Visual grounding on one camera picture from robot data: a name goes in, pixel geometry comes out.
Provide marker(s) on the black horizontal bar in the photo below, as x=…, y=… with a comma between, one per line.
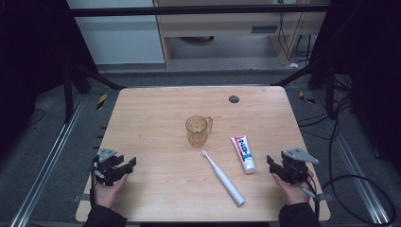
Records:
x=189, y=10

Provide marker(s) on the dark round table grommet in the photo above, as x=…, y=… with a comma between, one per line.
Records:
x=234, y=99

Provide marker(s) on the light wooden desk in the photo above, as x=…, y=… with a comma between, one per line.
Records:
x=220, y=25

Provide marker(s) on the person's right hand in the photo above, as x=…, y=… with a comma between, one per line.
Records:
x=296, y=194

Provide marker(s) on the small white floor object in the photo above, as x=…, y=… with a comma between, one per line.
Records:
x=293, y=65

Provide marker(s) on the black metal stand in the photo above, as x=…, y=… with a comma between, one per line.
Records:
x=330, y=94
x=67, y=94

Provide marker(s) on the yellow black tape piece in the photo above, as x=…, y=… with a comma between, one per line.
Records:
x=306, y=98
x=101, y=101

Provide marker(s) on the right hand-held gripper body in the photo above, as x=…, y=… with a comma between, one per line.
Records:
x=294, y=168

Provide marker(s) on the grey tape strip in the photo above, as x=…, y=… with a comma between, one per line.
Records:
x=82, y=198
x=326, y=197

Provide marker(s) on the aluminium floor rail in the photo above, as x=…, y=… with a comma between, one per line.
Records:
x=356, y=170
x=47, y=170

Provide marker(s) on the person's left hand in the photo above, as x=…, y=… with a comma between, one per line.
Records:
x=107, y=194

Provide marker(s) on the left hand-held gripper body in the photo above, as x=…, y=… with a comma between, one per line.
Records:
x=107, y=165

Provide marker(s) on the white toothpaste tube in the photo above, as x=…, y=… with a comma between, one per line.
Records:
x=244, y=154

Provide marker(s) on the white cabinet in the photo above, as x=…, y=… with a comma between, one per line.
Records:
x=119, y=38

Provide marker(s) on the white electric toothbrush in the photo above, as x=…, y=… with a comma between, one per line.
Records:
x=223, y=178

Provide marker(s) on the amber glass cup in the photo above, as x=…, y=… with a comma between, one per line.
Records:
x=197, y=135

